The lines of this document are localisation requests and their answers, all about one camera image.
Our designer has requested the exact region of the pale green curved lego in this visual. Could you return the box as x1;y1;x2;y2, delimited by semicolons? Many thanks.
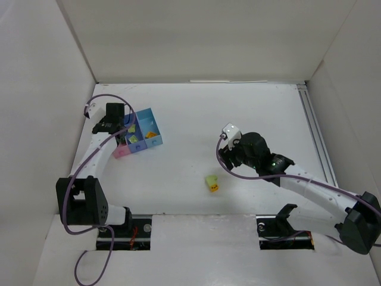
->
127;124;136;133

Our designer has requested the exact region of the pink drawer bin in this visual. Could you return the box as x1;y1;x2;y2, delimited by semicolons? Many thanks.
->
113;141;131;158

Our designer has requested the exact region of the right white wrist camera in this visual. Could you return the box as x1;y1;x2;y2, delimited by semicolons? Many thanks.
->
222;123;242;150

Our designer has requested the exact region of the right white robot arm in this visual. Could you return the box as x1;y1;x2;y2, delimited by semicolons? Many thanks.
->
216;125;380;254

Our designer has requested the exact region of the dark blue drawer bin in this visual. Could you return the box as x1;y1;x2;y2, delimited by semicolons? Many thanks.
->
125;114;147;153

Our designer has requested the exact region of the lime green lego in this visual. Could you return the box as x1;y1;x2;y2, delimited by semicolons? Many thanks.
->
128;135;139;144

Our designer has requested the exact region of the white strip back edge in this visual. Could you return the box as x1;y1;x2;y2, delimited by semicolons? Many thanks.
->
188;80;268;84

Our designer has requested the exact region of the aluminium rail right edge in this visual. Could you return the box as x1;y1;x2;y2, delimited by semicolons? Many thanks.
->
296;83;338;186

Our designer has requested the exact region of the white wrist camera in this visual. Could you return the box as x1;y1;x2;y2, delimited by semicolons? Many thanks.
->
84;103;106;124
222;123;242;150

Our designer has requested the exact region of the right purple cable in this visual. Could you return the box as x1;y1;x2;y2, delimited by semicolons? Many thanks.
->
215;135;381;248

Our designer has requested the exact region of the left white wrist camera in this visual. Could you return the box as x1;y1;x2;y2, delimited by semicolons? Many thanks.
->
84;103;106;124

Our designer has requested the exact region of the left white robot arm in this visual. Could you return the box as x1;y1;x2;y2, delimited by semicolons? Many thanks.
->
55;103;132;228

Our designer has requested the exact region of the yellow orange long lego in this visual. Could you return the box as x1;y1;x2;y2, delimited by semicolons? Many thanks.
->
145;132;157;139

